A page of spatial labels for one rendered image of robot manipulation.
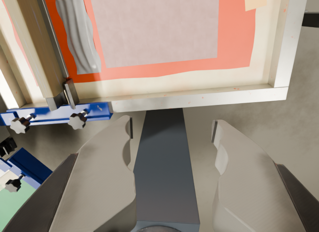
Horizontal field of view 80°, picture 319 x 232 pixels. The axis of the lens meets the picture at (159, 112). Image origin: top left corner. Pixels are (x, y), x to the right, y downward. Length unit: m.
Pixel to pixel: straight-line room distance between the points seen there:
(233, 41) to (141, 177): 0.45
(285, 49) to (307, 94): 1.40
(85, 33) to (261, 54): 0.46
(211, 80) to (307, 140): 1.73
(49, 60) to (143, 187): 0.40
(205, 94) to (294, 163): 1.87
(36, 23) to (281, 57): 0.57
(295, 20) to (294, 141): 1.68
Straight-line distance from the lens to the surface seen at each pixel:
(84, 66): 0.58
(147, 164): 0.63
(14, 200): 1.07
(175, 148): 0.70
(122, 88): 0.57
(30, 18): 0.52
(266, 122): 1.91
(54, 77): 0.54
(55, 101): 0.59
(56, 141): 2.12
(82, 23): 0.56
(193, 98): 0.53
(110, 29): 0.54
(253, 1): 0.56
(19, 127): 0.63
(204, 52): 0.54
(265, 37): 0.58
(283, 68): 0.58
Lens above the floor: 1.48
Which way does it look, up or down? 63 degrees down
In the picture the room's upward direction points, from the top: 175 degrees counter-clockwise
